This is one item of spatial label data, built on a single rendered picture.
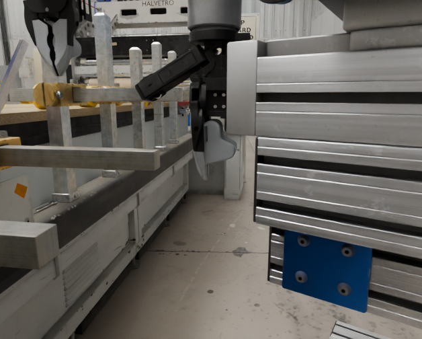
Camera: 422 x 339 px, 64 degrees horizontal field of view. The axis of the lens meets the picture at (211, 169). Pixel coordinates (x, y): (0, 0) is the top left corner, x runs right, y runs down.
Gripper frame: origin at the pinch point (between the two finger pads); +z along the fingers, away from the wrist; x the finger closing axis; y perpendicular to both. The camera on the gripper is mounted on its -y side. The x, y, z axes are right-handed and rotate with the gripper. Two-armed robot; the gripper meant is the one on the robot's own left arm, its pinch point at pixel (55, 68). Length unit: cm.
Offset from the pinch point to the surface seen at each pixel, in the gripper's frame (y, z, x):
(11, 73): -7.1, 1.3, 2.7
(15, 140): -1.6, 12.2, 8.1
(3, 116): 20.5, 9.6, 28.8
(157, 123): 89, 16, 12
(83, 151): -6.4, 13.1, -7.6
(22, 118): 27.1, 10.3, 28.9
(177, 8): 272, -75, 49
